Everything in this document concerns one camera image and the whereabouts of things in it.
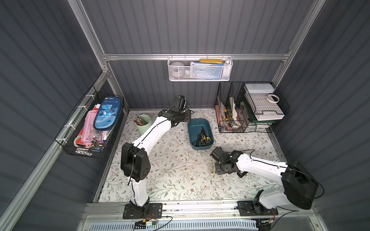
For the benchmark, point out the yellow handled scissors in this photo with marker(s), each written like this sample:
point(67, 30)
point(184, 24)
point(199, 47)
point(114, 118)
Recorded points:
point(205, 140)

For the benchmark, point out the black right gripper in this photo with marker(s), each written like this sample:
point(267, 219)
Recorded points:
point(220, 166)

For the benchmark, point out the white tape roll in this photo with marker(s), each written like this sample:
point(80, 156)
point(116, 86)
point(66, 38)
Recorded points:
point(272, 98)

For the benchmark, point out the teal plastic storage box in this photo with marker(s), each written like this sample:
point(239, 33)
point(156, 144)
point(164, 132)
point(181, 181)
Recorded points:
point(194, 128)

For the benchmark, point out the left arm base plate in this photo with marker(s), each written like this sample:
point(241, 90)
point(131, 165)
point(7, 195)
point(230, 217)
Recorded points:
point(151, 210)

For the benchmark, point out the pink pencil case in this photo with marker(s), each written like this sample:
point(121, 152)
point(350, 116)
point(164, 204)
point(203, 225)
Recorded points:
point(88, 131)

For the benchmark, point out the blue shark pencil case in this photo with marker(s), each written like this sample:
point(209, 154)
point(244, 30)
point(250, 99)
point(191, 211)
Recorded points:
point(108, 113)

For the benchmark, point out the black wire desk organizer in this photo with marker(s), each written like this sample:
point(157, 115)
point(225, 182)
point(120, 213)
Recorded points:
point(243, 107)

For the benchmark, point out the yellow case in basket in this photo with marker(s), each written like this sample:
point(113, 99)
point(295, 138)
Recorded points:
point(211, 61)

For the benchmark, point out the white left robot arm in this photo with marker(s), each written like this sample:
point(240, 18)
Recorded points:
point(135, 161)

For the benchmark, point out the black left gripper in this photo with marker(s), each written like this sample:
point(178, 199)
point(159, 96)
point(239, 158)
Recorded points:
point(183, 116)

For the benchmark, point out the checkered white notebook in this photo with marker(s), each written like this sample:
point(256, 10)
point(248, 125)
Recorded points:
point(262, 109)

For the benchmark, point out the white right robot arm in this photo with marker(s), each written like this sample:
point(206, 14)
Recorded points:
point(296, 186)

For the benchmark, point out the white wire wall basket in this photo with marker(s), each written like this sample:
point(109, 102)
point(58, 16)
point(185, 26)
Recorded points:
point(202, 72)

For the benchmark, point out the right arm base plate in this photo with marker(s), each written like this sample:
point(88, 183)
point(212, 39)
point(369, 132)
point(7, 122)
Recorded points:
point(249, 208)

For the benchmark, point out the black wire side basket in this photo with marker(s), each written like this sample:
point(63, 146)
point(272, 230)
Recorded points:
point(69, 139)

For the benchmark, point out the mint green pen cup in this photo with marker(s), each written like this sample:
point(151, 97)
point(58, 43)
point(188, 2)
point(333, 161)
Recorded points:
point(143, 123)

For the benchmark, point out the tape roll in basket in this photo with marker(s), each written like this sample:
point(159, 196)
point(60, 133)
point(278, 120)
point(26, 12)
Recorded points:
point(177, 70)

